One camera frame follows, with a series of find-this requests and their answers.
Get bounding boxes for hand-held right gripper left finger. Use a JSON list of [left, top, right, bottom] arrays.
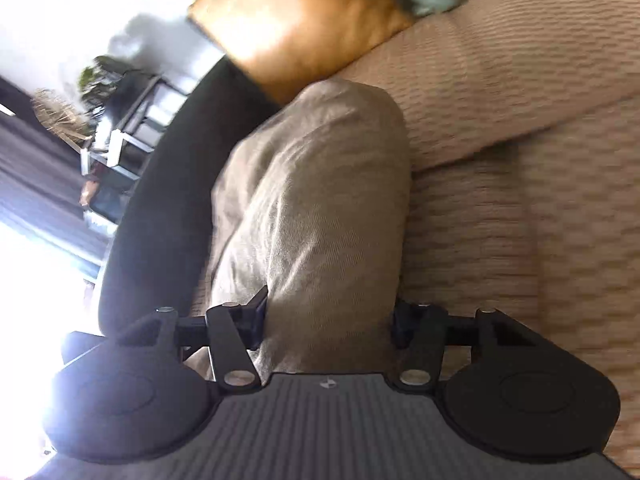
[[117, 285, 270, 393]]

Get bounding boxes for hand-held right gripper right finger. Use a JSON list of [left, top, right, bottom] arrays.
[[392, 299, 541, 392]]

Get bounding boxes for khaki cargo pants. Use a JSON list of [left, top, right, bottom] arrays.
[[187, 80, 413, 376]]

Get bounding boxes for dark grey leather sofa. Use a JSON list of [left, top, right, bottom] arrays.
[[97, 55, 281, 336]]

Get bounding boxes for brown woven seat mat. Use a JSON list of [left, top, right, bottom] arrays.
[[190, 0, 640, 471]]

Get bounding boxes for grey brown curtain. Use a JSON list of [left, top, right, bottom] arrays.
[[0, 75, 111, 271]]

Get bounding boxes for rock bonsai fountain ornament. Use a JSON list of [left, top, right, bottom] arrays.
[[77, 55, 146, 116]]

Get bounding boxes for wooden ferris wheel model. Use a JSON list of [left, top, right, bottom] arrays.
[[30, 87, 96, 143]]

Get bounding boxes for orange leather cushion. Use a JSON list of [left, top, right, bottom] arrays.
[[187, 0, 416, 106]]

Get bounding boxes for black frame side table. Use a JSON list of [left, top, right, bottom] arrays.
[[80, 72, 193, 181]]

